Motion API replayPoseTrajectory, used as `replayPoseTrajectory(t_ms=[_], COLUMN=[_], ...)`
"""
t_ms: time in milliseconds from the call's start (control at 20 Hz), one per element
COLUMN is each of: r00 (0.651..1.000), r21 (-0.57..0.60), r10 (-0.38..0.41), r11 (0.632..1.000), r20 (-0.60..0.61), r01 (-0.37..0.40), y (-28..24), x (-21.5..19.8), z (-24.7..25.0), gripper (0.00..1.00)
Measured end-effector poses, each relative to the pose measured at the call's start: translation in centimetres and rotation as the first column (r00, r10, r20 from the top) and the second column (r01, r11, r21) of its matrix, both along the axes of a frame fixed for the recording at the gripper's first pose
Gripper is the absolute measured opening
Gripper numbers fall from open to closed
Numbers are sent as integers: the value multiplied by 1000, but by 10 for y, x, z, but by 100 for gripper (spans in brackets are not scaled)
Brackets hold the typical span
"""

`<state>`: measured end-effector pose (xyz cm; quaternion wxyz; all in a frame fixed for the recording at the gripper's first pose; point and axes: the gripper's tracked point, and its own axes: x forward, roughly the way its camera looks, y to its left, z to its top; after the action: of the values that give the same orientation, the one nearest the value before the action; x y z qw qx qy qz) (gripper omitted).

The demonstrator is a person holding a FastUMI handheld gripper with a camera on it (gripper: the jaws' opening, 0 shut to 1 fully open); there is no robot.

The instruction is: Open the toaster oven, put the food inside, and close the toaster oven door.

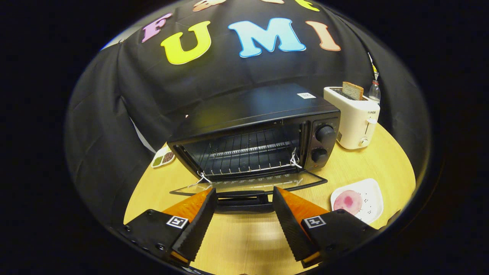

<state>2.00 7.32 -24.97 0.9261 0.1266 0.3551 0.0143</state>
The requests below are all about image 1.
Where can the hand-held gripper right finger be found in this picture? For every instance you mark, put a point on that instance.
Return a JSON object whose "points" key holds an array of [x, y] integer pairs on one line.
{"points": [[290, 225]]}

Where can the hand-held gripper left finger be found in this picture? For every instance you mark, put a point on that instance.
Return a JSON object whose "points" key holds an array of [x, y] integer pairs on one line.
{"points": [[198, 225]]}

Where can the pink ham slice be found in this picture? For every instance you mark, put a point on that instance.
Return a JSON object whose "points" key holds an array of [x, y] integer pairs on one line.
{"points": [[348, 201]]}

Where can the white square plate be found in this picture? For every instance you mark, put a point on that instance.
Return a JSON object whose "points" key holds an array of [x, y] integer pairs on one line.
{"points": [[372, 200]]}

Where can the black toaster oven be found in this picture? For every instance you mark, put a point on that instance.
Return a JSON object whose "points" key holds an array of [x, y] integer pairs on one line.
{"points": [[252, 105]]}

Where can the white pop-up toaster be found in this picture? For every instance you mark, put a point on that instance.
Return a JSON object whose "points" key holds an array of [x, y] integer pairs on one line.
{"points": [[353, 122]]}

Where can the small divided spice dish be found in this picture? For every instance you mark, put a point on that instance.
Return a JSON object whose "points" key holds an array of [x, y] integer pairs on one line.
{"points": [[163, 157]]}

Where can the brown bread slice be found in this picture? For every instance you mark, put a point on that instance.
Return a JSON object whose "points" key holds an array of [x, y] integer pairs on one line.
{"points": [[353, 91]]}

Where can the black backdrop cloth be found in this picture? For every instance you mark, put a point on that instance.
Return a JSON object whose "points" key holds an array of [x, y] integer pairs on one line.
{"points": [[229, 72]]}

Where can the clear plastic water bottle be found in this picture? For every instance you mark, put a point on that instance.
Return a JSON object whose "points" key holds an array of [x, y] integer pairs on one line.
{"points": [[374, 92]]}

